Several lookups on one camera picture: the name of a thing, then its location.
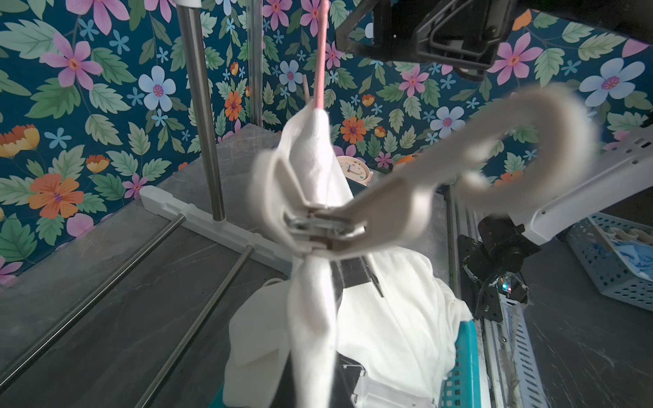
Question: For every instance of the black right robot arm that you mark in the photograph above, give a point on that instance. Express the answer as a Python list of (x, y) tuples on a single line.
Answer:
[(542, 223)]

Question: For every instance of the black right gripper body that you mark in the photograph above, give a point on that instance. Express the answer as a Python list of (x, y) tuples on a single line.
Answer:
[(462, 34)]

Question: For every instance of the white printed t-shirt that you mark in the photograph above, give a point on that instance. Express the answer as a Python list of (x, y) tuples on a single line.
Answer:
[(377, 303)]

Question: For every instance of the teal laundry basket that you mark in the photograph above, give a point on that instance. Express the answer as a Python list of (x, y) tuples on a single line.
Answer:
[(462, 387)]

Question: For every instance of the white perforated basket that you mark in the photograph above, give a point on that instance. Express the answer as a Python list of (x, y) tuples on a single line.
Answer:
[(617, 256)]

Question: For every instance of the white steel clothes rack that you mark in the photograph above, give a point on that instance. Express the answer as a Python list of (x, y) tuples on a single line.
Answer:
[(212, 225)]

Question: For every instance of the pink wire hanger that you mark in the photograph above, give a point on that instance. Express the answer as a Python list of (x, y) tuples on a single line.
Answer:
[(322, 37)]

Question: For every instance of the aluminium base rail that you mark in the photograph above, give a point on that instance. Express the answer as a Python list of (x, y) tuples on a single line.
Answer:
[(510, 352)]

